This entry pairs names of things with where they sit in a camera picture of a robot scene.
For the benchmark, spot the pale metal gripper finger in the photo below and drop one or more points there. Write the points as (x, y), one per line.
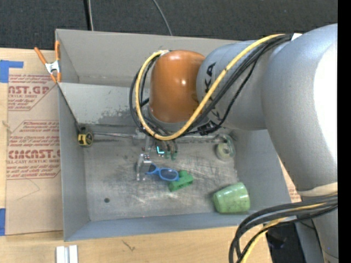
(147, 162)
(139, 171)

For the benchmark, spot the clear tape roll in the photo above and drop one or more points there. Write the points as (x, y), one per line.
(225, 150)

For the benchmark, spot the brown cardboard board red print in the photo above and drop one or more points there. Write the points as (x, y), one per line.
(33, 201)

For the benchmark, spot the yellow and black tape measure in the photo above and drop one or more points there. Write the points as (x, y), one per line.
(84, 139)

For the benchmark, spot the grey metal bin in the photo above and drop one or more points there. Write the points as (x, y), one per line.
(123, 196)

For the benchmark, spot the green toy block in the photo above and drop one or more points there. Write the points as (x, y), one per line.
(181, 182)

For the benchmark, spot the green cup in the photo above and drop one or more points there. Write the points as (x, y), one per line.
(232, 199)

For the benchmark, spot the blue sunglasses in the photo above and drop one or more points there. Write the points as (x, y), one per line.
(167, 173)

